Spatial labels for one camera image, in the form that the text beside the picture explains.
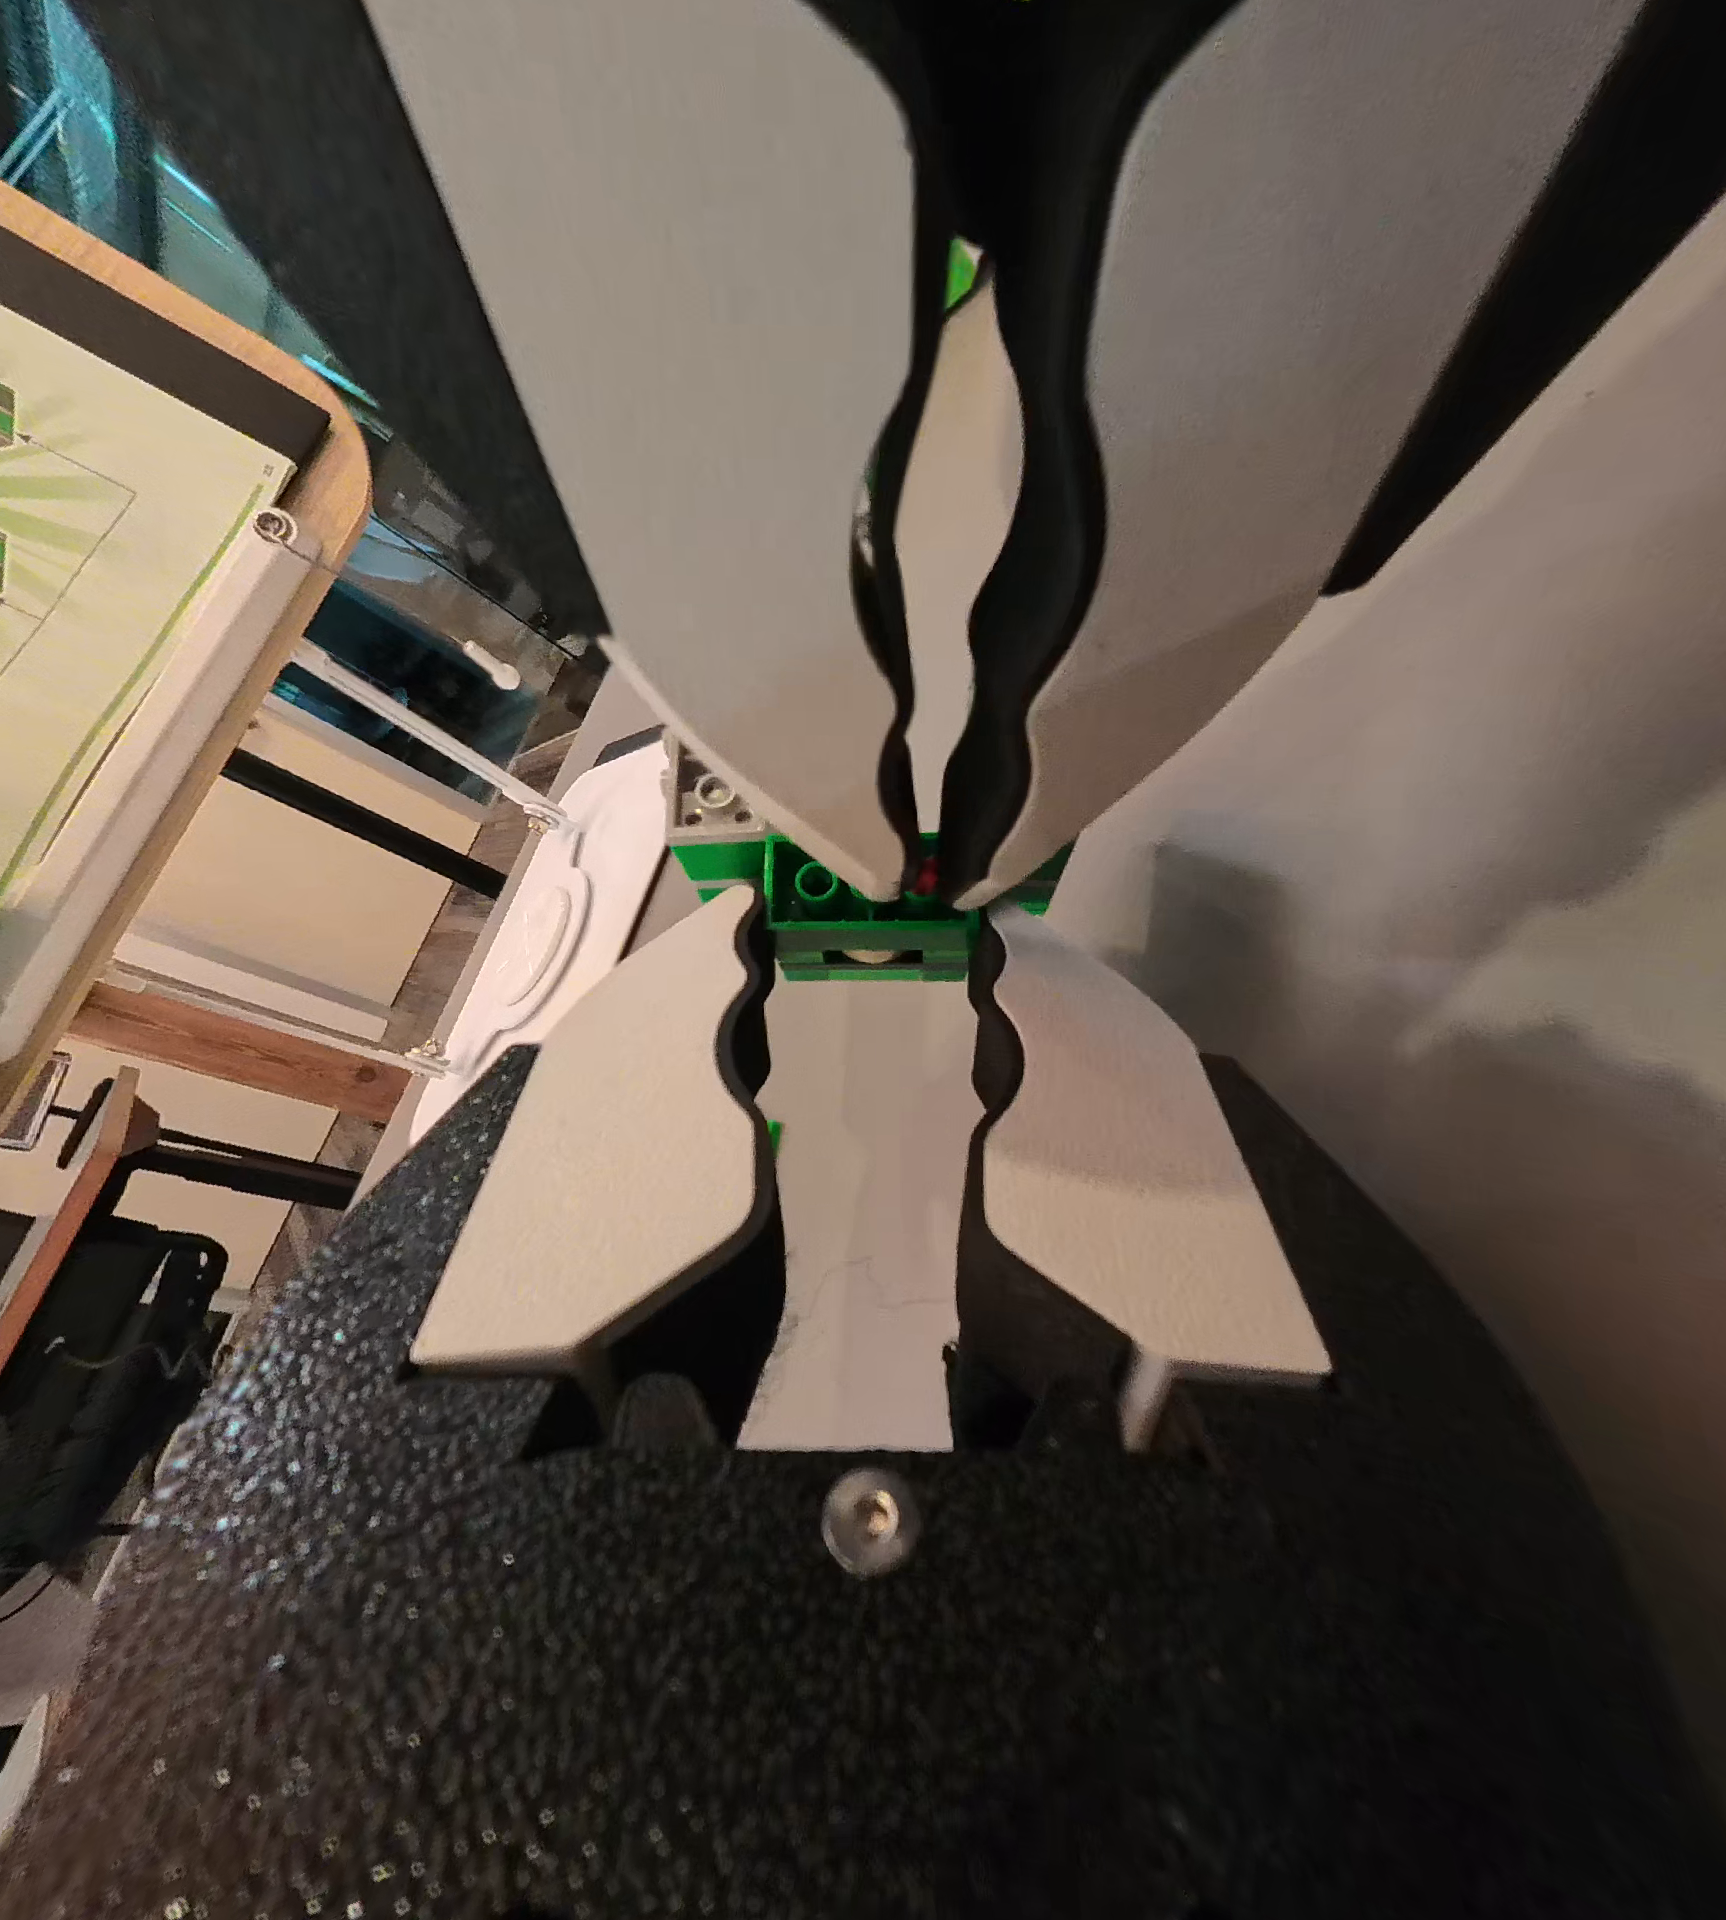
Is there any white clamp bar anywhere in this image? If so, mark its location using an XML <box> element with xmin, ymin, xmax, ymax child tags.
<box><xmin>0</xmin><ymin>506</ymin><xmax>318</xmax><ymax>1068</ymax></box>

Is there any black metal frame bar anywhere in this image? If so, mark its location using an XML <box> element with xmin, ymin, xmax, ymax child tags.
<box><xmin>222</xmin><ymin>745</ymin><xmax>509</xmax><ymax>902</ymax></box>

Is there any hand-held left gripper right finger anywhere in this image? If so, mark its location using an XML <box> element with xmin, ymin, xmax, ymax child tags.
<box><xmin>957</xmin><ymin>900</ymin><xmax>1334</xmax><ymax>1454</ymax></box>

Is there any green instruction booklet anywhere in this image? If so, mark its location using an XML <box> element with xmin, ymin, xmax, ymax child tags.
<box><xmin>0</xmin><ymin>246</ymin><xmax>298</xmax><ymax>902</ymax></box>

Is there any clear blue glass case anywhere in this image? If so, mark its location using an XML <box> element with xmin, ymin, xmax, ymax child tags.
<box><xmin>263</xmin><ymin>502</ymin><xmax>573</xmax><ymax>819</ymax></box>

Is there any white flat board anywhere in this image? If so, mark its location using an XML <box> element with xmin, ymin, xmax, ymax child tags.
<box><xmin>413</xmin><ymin>726</ymin><xmax>674</xmax><ymax>1149</ymax></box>

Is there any green and grey brick model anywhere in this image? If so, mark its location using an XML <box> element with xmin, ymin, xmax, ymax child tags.
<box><xmin>669</xmin><ymin>732</ymin><xmax>1077</xmax><ymax>984</ymax></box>

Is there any wooden board stand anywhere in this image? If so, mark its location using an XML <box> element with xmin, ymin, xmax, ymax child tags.
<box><xmin>0</xmin><ymin>120</ymin><xmax>375</xmax><ymax>1188</ymax></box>

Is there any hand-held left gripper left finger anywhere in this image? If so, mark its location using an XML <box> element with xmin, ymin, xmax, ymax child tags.
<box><xmin>407</xmin><ymin>881</ymin><xmax>789</xmax><ymax>1427</ymax></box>

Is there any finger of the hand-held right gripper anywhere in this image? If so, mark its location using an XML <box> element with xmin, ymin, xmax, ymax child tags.
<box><xmin>360</xmin><ymin>0</ymin><xmax>957</xmax><ymax>906</ymax></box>
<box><xmin>939</xmin><ymin>0</ymin><xmax>1646</xmax><ymax>911</ymax></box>

